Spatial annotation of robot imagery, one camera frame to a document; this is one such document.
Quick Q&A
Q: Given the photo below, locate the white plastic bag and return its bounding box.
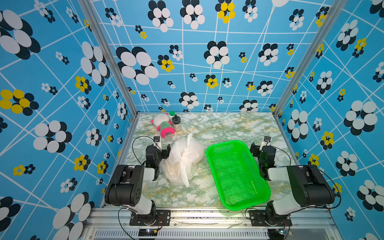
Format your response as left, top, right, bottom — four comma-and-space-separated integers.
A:
160, 134, 205, 188

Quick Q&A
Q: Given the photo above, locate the right aluminium corner post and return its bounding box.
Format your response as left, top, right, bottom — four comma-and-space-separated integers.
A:
273, 0, 348, 120

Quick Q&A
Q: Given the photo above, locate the green plastic basket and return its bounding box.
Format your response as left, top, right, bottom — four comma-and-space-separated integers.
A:
206, 140, 271, 211

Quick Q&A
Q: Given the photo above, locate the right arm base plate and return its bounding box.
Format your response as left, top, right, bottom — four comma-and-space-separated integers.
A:
248, 210, 293, 228

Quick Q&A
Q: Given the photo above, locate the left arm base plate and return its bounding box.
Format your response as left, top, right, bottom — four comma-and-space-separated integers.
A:
130, 210, 171, 227

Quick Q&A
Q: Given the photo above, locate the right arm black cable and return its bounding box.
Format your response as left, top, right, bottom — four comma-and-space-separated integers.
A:
269, 145, 292, 168

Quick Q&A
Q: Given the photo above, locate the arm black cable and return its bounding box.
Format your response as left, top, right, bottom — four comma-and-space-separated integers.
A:
131, 135, 156, 166
269, 145, 292, 168

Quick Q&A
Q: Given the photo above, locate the aluminium front rail frame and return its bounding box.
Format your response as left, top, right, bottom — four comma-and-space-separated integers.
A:
81, 207, 342, 240

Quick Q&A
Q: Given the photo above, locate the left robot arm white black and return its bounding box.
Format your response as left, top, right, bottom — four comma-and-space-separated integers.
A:
105, 145, 171, 221

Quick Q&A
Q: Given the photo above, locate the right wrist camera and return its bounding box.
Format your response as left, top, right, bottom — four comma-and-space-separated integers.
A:
260, 136, 272, 151

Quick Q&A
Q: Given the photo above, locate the pink white plush toy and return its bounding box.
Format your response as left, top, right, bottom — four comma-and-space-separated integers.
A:
151, 114, 176, 138

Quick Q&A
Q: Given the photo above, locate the clear shaker jar black lid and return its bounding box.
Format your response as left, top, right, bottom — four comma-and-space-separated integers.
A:
172, 115, 182, 132

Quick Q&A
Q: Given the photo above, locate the left aluminium corner post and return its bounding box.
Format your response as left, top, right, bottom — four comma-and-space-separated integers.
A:
79, 0, 138, 119

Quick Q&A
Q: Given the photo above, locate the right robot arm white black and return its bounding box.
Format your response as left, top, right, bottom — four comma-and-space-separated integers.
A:
250, 143, 335, 223

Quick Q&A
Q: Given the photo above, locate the aluminium corner post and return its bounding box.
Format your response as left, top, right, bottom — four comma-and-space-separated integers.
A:
79, 0, 138, 119
273, 0, 348, 120

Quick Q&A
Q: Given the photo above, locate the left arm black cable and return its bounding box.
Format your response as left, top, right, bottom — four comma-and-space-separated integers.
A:
131, 135, 156, 166

